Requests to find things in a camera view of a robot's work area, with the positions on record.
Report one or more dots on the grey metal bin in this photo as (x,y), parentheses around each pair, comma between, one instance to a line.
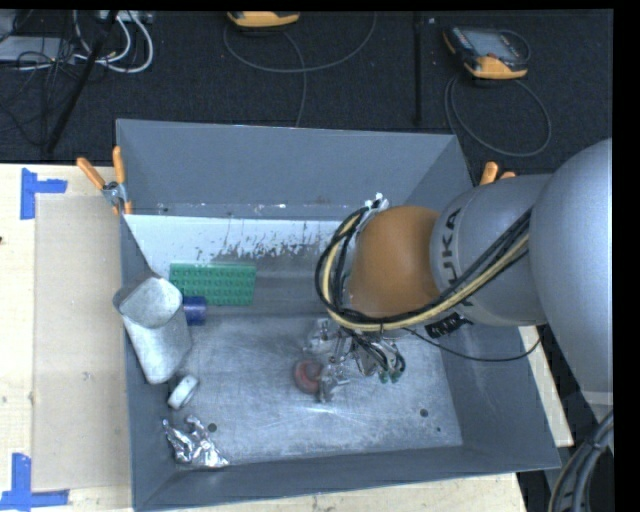
(300,425)

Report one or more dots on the blue cylinder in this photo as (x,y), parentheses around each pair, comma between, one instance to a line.
(196,310)

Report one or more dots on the pale brown flat board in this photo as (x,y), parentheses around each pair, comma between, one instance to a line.
(75,350)

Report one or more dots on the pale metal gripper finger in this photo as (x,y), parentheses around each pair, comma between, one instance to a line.
(322,340)
(331,385)

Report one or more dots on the pale grey cup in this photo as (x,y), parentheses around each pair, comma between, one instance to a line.
(157,330)

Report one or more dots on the green studded flat block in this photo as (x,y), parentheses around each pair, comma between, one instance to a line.
(212,284)

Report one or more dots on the crumpled silver foil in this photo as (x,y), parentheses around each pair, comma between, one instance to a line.
(192,445)

